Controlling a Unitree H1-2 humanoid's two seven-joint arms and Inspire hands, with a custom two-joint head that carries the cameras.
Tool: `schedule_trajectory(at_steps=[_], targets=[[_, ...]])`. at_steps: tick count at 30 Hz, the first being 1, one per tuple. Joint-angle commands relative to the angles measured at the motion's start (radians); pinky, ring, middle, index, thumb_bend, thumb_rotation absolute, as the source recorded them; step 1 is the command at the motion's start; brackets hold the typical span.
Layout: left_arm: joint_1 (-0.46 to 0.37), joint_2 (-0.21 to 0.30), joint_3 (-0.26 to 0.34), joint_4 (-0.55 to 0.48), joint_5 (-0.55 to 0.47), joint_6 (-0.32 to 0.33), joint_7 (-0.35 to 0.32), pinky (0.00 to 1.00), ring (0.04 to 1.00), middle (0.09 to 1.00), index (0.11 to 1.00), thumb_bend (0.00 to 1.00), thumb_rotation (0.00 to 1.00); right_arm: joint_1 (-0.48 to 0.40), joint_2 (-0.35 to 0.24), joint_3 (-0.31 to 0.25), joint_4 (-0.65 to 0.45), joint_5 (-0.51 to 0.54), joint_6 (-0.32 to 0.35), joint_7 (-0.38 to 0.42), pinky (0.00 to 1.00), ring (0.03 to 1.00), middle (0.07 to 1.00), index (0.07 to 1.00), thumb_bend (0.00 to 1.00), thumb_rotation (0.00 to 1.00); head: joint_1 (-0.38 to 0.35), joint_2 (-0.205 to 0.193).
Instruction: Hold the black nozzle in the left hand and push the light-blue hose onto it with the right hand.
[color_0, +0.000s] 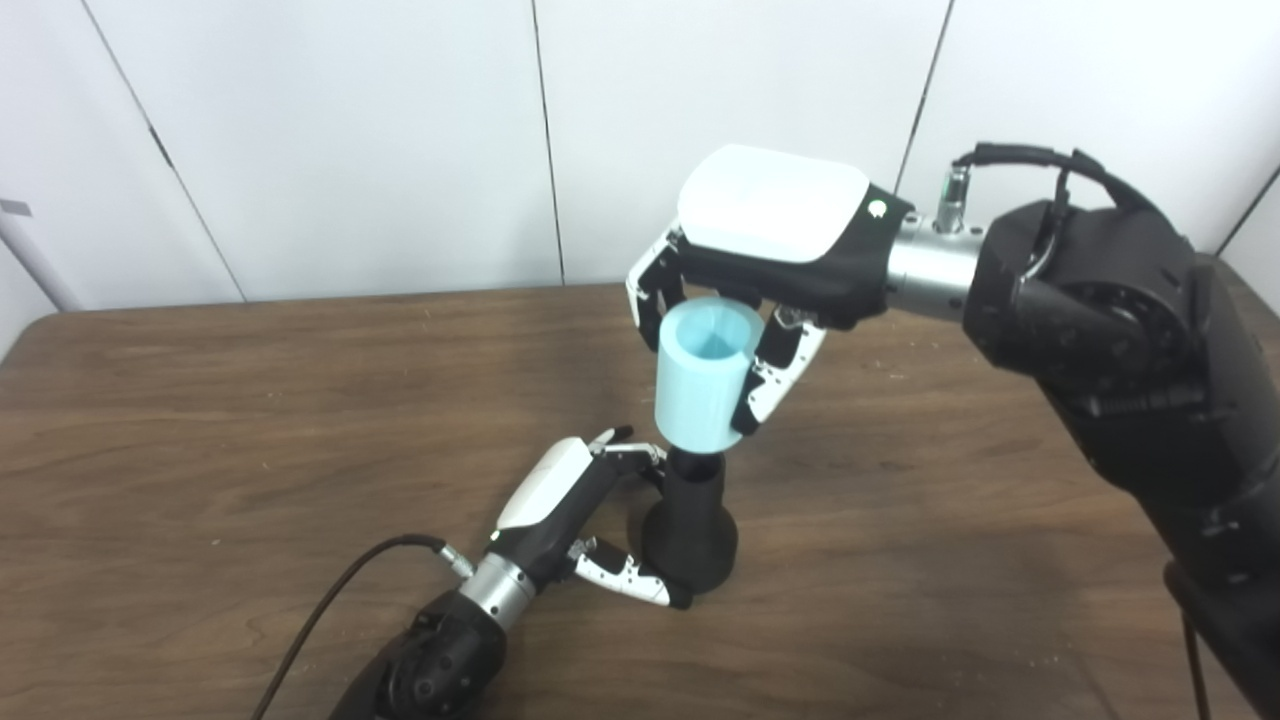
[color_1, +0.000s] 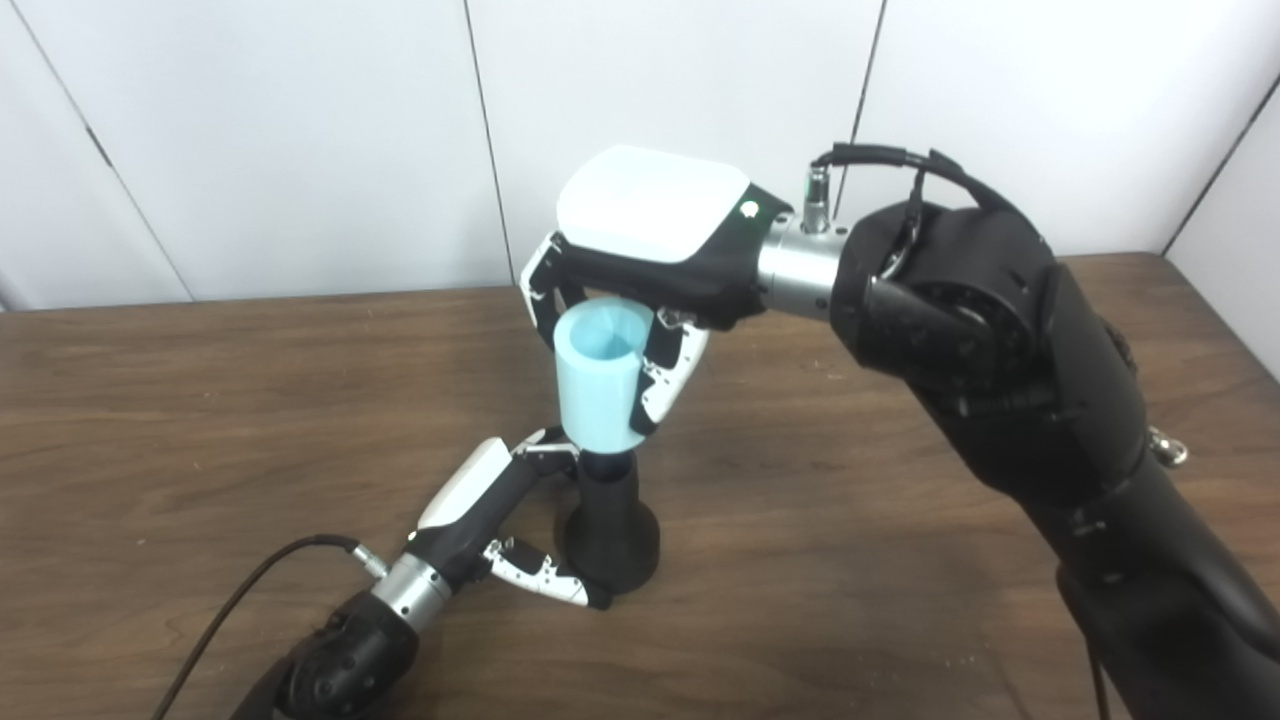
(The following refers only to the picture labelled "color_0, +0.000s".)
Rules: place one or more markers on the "small gray wall label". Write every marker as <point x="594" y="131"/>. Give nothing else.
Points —
<point x="14" y="207"/>

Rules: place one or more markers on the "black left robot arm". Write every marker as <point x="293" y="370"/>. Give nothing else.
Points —
<point x="440" y="660"/>

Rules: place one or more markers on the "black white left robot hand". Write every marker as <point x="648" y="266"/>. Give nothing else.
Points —
<point x="550" y="510"/>

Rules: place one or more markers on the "white wall corner post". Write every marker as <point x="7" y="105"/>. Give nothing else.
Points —
<point x="35" y="260"/>

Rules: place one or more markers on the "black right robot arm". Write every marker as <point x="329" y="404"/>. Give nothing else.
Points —
<point x="1130" y="350"/>

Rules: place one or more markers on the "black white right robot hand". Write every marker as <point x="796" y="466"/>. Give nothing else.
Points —
<point x="770" y="205"/>

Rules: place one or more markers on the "black flared nozzle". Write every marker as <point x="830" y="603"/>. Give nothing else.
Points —
<point x="692" y="530"/>

